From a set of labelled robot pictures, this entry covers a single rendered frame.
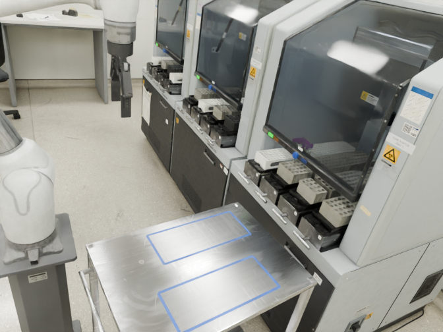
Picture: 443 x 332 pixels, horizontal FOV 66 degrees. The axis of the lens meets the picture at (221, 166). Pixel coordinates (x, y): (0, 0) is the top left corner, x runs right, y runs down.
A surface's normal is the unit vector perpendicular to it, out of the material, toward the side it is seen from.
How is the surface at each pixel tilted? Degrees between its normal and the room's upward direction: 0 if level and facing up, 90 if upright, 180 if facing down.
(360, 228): 90
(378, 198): 90
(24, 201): 70
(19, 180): 6
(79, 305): 0
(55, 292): 90
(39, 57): 90
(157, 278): 0
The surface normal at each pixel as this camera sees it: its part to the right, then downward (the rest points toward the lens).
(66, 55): 0.45, 0.51
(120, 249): 0.15, -0.85
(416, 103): -0.88, 0.12
